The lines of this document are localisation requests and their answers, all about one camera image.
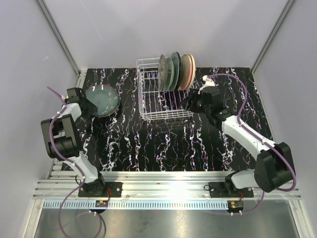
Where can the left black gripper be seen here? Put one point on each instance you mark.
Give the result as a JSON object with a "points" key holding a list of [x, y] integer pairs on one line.
{"points": [[91, 109]]}

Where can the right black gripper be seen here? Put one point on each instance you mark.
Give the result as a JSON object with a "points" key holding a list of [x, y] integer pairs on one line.
{"points": [[193, 96]]}

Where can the pink cream branch plate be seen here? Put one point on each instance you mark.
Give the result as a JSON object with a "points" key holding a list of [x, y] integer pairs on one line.
{"points": [[186, 72]]}

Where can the orange cream leaf plate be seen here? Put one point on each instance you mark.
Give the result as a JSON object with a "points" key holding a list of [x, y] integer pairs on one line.
{"points": [[193, 70]]}

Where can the dark striped rim plate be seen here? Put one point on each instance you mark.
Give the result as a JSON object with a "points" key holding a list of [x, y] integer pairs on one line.
{"points": [[176, 59]]}

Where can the green plate with flower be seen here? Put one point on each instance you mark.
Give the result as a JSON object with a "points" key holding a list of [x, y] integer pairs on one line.
{"points": [[170, 74]]}

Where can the grey reindeer snowflake plate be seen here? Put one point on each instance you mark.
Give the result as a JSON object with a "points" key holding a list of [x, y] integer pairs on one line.
{"points": [[162, 72]]}

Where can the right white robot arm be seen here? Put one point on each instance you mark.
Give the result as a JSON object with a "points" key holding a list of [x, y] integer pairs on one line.
{"points": [[274, 164]]}

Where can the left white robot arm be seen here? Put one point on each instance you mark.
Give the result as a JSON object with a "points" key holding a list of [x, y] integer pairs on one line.
{"points": [[63, 142]]}

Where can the left aluminium frame post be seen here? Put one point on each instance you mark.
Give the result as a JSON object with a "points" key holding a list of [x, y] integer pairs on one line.
{"points": [[54, 29]]}

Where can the aluminium frame post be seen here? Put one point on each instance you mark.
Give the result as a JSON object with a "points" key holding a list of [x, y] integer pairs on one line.
{"points": [[54, 29], [275, 29]]}

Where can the white wire dish rack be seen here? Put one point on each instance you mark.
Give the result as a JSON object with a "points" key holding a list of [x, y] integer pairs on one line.
{"points": [[154, 104]]}

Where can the right aluminium frame post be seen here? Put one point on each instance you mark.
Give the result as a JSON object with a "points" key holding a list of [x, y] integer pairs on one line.
{"points": [[275, 29]]}

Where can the aluminium mounting rail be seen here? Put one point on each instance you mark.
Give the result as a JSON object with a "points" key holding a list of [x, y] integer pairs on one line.
{"points": [[178, 186]]}

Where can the white slotted cable duct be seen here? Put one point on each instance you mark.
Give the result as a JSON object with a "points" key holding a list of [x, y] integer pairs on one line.
{"points": [[153, 204]]}

